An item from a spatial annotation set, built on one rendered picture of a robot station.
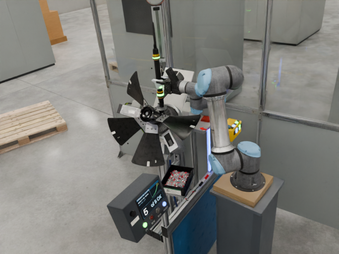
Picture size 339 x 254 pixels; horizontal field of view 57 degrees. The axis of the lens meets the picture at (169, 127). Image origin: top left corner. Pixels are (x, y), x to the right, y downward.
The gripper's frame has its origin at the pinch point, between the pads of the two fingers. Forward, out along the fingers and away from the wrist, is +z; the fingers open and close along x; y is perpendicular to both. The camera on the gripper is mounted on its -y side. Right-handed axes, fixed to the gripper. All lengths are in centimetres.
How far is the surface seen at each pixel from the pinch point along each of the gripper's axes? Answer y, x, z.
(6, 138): 135, 9, 278
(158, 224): 139, -4, 12
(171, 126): 28.5, -6.3, -14.4
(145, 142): 40.9, -15.4, 2.3
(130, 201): 20, -78, -42
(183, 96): 25.7, 30.4, -0.7
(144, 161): 50, -23, -1
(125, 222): 27, -83, -43
